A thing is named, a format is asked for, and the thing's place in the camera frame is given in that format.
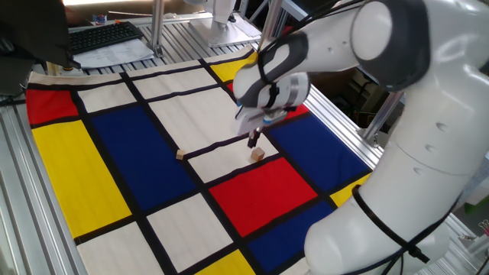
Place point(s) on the small wooden block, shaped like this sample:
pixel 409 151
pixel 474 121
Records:
pixel 180 154

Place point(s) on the medium wooden block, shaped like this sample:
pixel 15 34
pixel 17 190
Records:
pixel 258 154

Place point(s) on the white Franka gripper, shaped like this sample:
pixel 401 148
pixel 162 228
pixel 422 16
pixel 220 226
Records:
pixel 248 122

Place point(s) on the small blue red bottle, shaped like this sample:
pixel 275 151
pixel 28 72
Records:
pixel 100 19

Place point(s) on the black keyboard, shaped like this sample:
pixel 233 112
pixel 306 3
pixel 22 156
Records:
pixel 103 36

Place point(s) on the white stand on metal plate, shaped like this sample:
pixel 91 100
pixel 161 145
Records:
pixel 221 30

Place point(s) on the silver blue wrist camera module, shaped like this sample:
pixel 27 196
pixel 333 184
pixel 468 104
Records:
pixel 273 118

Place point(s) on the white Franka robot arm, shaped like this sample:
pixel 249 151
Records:
pixel 420 153

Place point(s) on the Mondrian pattern cloth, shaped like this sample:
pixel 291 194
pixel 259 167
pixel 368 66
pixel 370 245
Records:
pixel 141 153

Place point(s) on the slanted aluminium post with bracket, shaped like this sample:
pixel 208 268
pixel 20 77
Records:
pixel 382 114

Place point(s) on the black monitor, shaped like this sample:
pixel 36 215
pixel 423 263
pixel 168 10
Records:
pixel 34 26

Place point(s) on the white paper sheets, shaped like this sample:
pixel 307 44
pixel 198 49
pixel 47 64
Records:
pixel 118 53

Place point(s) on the aluminium table edge rail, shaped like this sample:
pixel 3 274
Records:
pixel 340 126

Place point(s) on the aluminium corner post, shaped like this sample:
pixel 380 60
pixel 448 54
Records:
pixel 270 19

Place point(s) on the upright aluminium post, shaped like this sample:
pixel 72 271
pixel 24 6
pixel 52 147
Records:
pixel 157 26

